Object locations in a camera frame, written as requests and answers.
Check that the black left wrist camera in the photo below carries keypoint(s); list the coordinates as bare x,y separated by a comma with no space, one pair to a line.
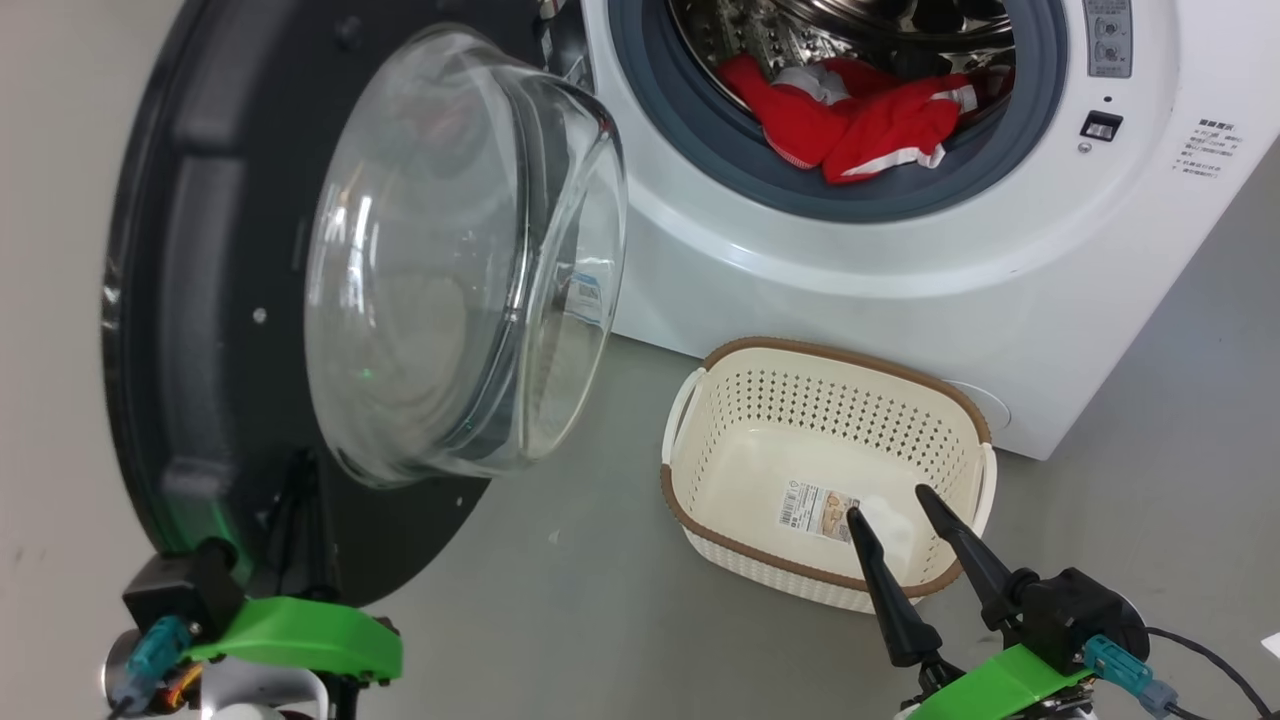
185,590

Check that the white front-load washing machine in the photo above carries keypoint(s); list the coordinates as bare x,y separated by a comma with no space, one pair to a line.
800,270

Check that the grey warning sticker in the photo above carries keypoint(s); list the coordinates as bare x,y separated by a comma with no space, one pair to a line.
1108,40

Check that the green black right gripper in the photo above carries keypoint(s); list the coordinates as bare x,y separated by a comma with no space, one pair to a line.
1000,685

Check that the small printed text sticker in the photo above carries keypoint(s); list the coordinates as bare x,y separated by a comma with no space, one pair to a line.
1208,150

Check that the white barcode product label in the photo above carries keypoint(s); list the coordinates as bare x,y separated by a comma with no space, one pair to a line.
815,510

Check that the red garment white stripes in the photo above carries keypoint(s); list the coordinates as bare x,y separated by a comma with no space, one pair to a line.
780,120
890,130

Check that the black round glass washer door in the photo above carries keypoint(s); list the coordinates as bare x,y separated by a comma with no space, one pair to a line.
200,300

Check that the white paper scrap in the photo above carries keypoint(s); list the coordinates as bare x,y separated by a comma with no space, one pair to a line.
1272,646

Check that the cream perforated basket brown rim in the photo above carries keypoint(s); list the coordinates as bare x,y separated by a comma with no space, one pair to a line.
800,400

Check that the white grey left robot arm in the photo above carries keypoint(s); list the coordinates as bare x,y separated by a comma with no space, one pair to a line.
260,698

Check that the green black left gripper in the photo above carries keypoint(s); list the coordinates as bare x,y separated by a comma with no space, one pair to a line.
300,635

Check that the round white filter cover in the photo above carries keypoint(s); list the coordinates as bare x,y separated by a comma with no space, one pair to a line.
990,405

